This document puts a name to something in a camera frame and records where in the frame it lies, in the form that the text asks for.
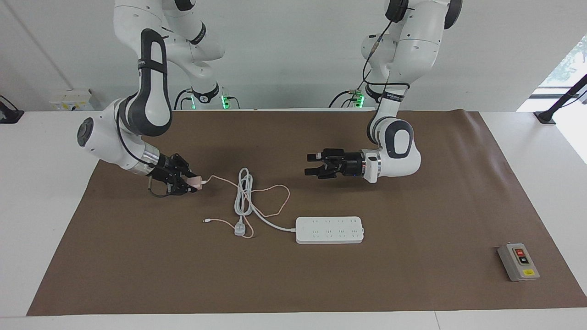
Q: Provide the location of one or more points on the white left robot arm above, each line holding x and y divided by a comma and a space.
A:
412, 55

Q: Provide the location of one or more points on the grey on-off switch box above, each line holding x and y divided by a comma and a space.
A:
518, 262

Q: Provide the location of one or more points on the pink charger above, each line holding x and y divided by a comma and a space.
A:
197, 182

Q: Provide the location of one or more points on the white power strip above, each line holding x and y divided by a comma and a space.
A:
330, 230

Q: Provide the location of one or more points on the black clamp mount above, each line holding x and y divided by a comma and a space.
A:
9, 114

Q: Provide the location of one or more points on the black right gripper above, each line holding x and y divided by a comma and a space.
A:
165, 172

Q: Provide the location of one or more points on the brown table mat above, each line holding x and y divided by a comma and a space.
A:
321, 275

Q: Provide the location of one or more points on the white wall outlet box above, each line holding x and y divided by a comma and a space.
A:
71, 101

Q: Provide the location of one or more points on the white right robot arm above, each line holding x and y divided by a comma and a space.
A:
105, 142

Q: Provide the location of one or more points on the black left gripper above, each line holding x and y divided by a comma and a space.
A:
344, 163

